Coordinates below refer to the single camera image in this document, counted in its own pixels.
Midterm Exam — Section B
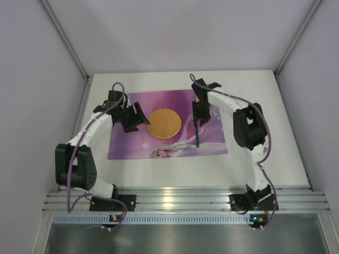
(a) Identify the round orange woven plate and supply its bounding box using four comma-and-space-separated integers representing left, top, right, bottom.
147, 108, 182, 140

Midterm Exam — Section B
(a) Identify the metal spoon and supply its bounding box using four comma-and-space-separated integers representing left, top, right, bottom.
194, 120, 200, 148

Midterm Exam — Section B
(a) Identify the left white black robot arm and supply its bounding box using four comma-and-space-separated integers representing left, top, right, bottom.
55, 90, 150, 199

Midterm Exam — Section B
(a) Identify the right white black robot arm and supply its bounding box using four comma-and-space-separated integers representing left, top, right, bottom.
190, 74, 272, 211

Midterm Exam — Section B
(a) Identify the metal fork teal handle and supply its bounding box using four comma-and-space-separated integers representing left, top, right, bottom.
263, 141, 270, 155

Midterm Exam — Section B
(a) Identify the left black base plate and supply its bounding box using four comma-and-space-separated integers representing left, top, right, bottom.
89, 195, 137, 212

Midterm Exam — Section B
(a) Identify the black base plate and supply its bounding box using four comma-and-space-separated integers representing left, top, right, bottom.
229, 194, 279, 214
89, 195, 137, 212

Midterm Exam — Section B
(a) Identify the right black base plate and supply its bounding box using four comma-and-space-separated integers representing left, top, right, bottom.
229, 194, 279, 214

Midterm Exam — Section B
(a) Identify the perforated grey cable duct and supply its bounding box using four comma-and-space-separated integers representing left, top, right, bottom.
53, 213, 264, 225

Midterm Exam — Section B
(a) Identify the aluminium mounting rail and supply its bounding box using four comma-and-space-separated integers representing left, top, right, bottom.
42, 185, 331, 214

